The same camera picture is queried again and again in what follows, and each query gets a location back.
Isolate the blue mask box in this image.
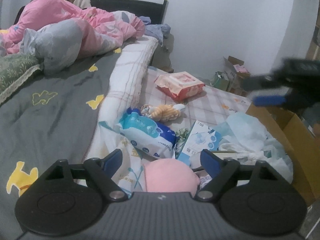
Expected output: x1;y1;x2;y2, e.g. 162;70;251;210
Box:
176;120;222;165

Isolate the pink panda plush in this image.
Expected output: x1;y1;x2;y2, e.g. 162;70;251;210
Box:
144;159;200;196

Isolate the blue white wipes pack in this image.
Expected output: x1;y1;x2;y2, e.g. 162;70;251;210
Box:
115;108;177;159

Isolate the open box with pink items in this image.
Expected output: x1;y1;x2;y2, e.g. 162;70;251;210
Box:
224;56;251;97

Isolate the white floral cloth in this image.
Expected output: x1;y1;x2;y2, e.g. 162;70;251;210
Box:
98;121;146;197

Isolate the green paper bag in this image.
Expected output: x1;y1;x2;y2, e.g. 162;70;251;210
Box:
210;71;229;92

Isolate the white plastic bag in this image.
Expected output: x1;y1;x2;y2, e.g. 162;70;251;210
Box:
215;112;293;183

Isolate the checked low mattress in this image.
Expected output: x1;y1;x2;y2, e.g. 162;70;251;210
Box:
138;66;251;132

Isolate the brown cardboard box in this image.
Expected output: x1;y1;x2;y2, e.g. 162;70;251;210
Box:
246;105;319;206

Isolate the green white knitted cloth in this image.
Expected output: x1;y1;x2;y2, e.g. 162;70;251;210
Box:
175;128;189;155

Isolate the grey sheet with yellow dogs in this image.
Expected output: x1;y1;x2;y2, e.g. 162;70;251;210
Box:
1;52;119;239

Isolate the red pink wipes pack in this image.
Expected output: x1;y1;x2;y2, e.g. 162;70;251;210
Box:
154;72;205;102

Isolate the white plaid mattress pad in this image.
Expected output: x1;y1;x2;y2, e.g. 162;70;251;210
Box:
81;35;159;165

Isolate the orange white knitted toy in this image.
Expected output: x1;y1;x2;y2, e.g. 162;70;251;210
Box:
140;103;185;122

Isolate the blue clothes pile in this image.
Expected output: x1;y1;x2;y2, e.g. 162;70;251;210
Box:
139;16;171;46

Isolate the black headboard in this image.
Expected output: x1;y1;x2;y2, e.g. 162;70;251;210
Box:
9;0;167;37

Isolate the green floral pillow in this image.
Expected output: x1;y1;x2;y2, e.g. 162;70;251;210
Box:
1;54;43;104

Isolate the pink and grey quilt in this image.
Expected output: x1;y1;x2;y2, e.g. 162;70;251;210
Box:
1;0;145;75

